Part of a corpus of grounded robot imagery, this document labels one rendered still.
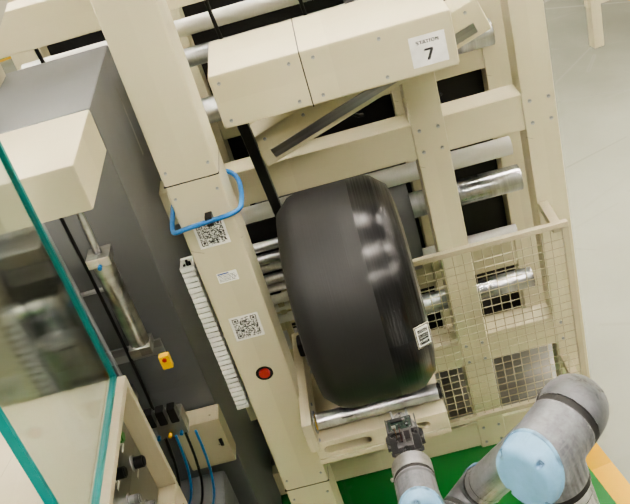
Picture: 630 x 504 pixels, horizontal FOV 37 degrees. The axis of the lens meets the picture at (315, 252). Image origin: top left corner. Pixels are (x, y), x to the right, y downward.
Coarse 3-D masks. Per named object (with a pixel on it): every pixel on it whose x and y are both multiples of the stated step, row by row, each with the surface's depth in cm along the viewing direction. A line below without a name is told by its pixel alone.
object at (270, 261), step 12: (252, 228) 282; (264, 228) 282; (276, 228) 282; (252, 240) 284; (264, 240) 284; (276, 240) 271; (264, 252) 287; (276, 252) 272; (264, 264) 275; (276, 264) 275; (264, 276) 277; (276, 276) 276; (276, 288) 279; (276, 300) 280; (288, 300) 281; (288, 312) 284
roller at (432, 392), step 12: (432, 384) 244; (408, 396) 243; (420, 396) 243; (432, 396) 243; (336, 408) 246; (348, 408) 245; (360, 408) 244; (372, 408) 244; (384, 408) 244; (396, 408) 244; (324, 420) 245; (336, 420) 245; (348, 420) 245
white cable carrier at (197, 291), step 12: (180, 264) 228; (192, 264) 226; (192, 276) 228; (192, 288) 229; (204, 288) 232; (204, 300) 231; (204, 312) 233; (204, 324) 235; (216, 324) 237; (216, 336) 238; (216, 348) 239; (228, 348) 243; (228, 360) 242; (228, 372) 244; (228, 384) 246; (240, 384) 247; (240, 396) 249; (240, 408) 251
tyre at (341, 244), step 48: (336, 192) 228; (384, 192) 228; (288, 240) 222; (336, 240) 217; (384, 240) 216; (288, 288) 219; (336, 288) 214; (384, 288) 213; (336, 336) 215; (384, 336) 215; (336, 384) 222; (384, 384) 224
